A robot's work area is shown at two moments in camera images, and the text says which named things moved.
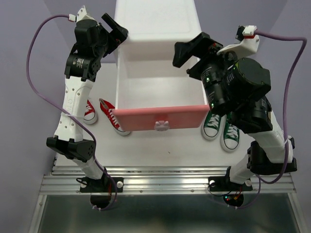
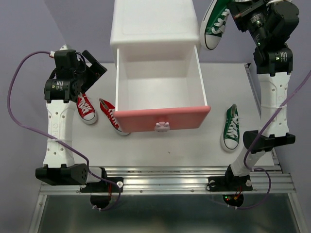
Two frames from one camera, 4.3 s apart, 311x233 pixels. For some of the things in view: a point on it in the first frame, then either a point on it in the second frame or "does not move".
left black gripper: [122, 32] to [99, 70]
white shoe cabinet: [154, 27] does not move
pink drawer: [152, 93] does not move
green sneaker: [212, 127] to [214, 24]
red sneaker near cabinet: [108, 108] does not move
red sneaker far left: [90, 116] does not move
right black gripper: [197, 47] to [241, 10]
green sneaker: [230, 136] does not move
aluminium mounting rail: [65, 180] does not move
